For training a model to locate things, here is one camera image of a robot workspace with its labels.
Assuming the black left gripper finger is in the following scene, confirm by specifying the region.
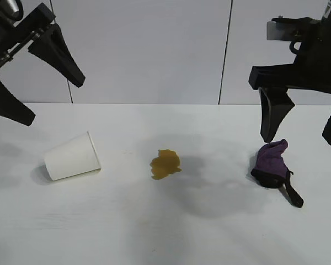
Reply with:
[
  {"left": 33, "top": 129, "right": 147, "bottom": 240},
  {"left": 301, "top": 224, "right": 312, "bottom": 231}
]
[
  {"left": 27, "top": 23, "right": 86, "bottom": 88},
  {"left": 0, "top": 76, "right": 36, "bottom": 127}
]

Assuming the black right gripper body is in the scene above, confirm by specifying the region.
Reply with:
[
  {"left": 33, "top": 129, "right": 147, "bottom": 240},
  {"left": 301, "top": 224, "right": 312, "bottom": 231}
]
[{"left": 249, "top": 0, "right": 331, "bottom": 97}]

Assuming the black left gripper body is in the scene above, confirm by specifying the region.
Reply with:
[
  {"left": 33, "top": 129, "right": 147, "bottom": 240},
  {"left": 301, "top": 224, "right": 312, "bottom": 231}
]
[{"left": 0, "top": 3, "right": 57, "bottom": 80}]

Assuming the purple cloth with black trim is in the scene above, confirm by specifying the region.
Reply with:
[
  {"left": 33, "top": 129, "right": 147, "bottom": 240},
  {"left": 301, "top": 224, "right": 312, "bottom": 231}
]
[{"left": 250, "top": 139, "right": 305, "bottom": 208}]

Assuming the white paper cup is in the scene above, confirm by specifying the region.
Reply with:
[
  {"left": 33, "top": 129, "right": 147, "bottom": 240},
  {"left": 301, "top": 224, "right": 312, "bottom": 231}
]
[{"left": 43, "top": 130, "right": 103, "bottom": 182}]

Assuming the brown liquid spill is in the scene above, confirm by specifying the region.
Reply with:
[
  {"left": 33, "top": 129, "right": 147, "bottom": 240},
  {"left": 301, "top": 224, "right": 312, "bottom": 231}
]
[{"left": 149, "top": 149, "right": 182, "bottom": 182}]

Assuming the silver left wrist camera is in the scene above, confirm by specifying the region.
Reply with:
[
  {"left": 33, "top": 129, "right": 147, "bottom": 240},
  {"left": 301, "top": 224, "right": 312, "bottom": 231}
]
[{"left": 0, "top": 0, "right": 23, "bottom": 18}]

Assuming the short black cable loop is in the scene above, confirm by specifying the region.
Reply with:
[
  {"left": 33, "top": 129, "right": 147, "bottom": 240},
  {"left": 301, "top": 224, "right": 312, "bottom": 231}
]
[{"left": 289, "top": 40, "right": 307, "bottom": 56}]

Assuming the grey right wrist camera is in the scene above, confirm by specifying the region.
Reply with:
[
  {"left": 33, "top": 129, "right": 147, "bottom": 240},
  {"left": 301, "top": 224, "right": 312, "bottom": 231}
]
[{"left": 266, "top": 17, "right": 321, "bottom": 40}]

